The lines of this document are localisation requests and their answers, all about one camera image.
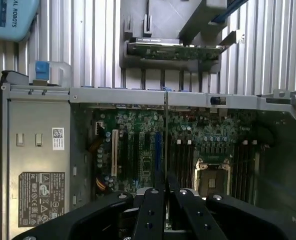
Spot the CPU socket with metal frame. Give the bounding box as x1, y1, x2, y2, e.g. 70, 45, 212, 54
194, 157, 231, 196

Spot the white expansion slot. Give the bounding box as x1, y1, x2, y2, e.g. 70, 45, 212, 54
111, 129, 119, 177

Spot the grey power supply unit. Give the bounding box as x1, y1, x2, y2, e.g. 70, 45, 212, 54
7, 99, 71, 228

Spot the black expansion slot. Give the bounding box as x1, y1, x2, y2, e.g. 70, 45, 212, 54
122, 129, 129, 176
134, 132, 140, 176

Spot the graphics card green board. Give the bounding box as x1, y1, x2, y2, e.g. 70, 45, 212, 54
127, 37, 225, 61

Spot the grey parts rack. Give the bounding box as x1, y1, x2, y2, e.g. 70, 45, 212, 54
119, 0, 246, 75

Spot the yellow and orange wire bundle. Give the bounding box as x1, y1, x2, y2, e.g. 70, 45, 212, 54
96, 174, 108, 192

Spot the grey metal PC case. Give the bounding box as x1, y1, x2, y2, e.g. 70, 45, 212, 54
0, 69, 296, 240

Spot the blue expansion slot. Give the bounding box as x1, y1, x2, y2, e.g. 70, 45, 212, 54
155, 131, 162, 174

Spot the green motherboard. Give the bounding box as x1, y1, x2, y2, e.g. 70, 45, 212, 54
87, 107, 258, 201

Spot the light blue Universal Robots unit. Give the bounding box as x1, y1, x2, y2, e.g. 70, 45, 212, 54
0, 0, 40, 43

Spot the clear clamp with blue block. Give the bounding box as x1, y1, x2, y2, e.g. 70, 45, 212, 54
29, 60, 71, 87

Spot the blue strip bar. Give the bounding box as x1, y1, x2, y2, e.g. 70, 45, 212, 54
207, 0, 241, 26

